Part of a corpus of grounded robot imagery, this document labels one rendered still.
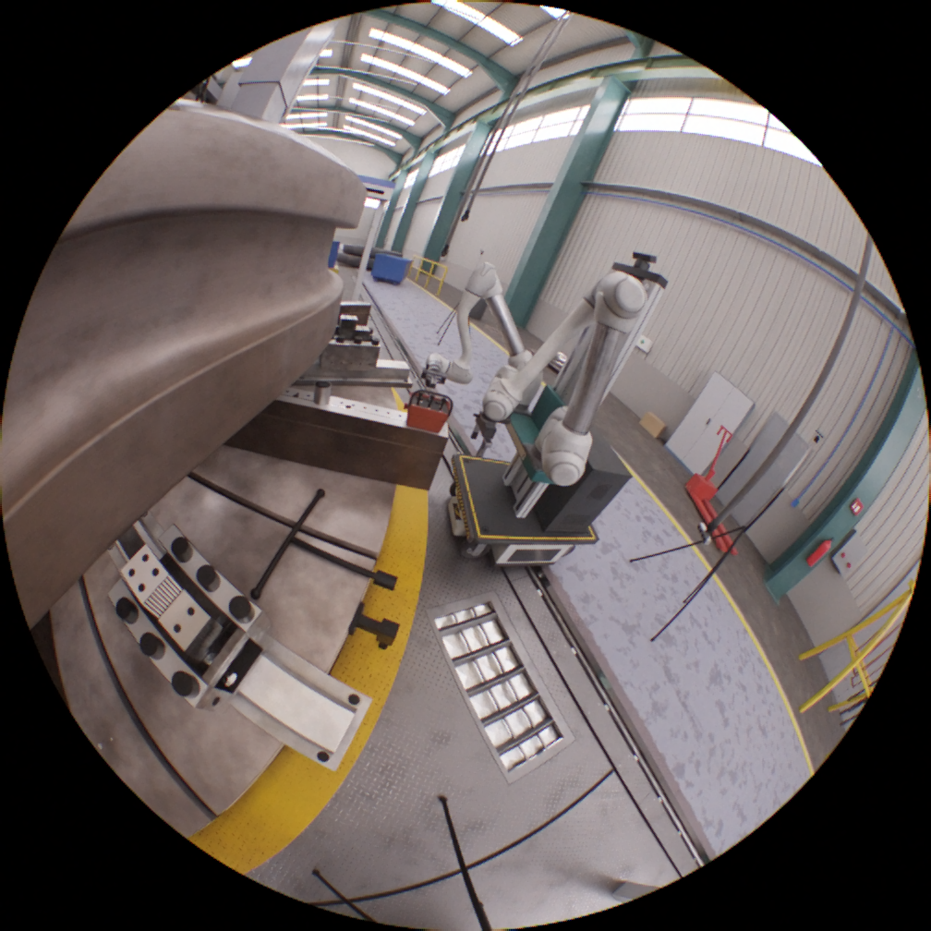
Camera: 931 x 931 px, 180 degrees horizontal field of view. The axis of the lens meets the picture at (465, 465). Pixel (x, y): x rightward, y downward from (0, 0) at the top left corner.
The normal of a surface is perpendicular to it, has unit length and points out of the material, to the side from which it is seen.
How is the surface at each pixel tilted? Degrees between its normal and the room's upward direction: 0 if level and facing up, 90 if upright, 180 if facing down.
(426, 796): 0
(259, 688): 0
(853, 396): 90
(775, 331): 90
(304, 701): 0
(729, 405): 90
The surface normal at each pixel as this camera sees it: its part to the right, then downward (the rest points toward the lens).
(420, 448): 0.07, 0.65
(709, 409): -0.86, 0.04
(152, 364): 0.88, -0.26
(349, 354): 0.43, 0.68
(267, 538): 0.32, -0.73
